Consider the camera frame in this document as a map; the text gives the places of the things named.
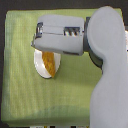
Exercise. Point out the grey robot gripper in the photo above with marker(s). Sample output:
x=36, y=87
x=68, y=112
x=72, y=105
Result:
x=61, y=34

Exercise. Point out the golden braided bread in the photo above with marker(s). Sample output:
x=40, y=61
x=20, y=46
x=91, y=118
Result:
x=49, y=62

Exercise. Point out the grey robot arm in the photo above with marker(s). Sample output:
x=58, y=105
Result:
x=102, y=36

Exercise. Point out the white round plate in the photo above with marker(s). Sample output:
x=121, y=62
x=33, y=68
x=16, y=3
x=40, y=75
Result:
x=39, y=64

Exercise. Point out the green table cloth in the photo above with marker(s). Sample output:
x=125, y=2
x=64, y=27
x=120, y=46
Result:
x=27, y=97

